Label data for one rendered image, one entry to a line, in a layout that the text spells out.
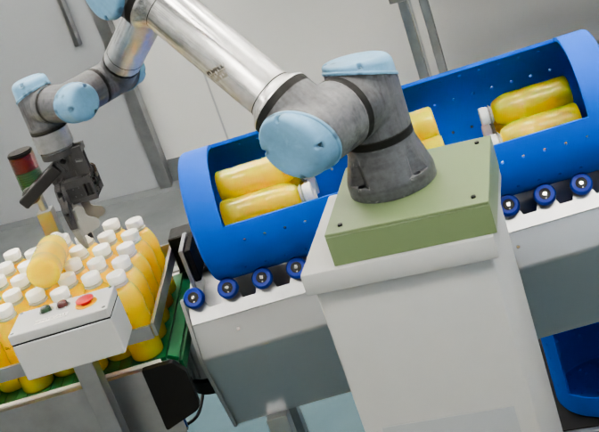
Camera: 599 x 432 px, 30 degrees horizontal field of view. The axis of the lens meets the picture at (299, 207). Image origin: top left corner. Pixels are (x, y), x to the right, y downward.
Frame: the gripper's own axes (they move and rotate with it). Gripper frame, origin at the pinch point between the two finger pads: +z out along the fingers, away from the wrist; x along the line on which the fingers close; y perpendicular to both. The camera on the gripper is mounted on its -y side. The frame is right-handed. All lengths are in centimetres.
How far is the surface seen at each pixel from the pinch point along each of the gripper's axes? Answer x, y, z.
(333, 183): 18, 52, 11
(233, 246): -8.3, 30.4, 7.9
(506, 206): -5, 85, 18
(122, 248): 1.4, 6.2, 5.2
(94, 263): -1.9, 0.4, 5.2
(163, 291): 1.7, 10.8, 17.4
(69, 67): 370, -90, 34
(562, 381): 38, 90, 90
